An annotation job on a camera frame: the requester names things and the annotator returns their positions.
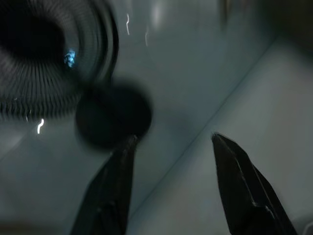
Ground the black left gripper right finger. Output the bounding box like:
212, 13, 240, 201
211, 132, 298, 235

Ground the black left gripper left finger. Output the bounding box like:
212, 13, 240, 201
70, 134, 138, 235

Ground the black standing fan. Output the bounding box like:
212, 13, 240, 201
0, 0, 153, 149

